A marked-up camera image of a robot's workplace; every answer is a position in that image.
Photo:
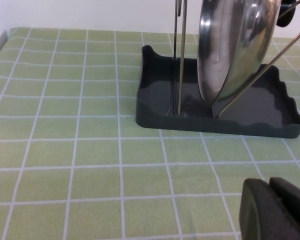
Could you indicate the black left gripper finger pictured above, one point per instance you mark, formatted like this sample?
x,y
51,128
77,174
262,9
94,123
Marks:
x,y
277,215

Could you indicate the steel pot lid black knob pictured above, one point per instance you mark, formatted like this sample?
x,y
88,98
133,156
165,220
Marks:
x,y
227,50

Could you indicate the green checked tablecloth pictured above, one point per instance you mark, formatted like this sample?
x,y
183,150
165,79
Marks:
x,y
65,150

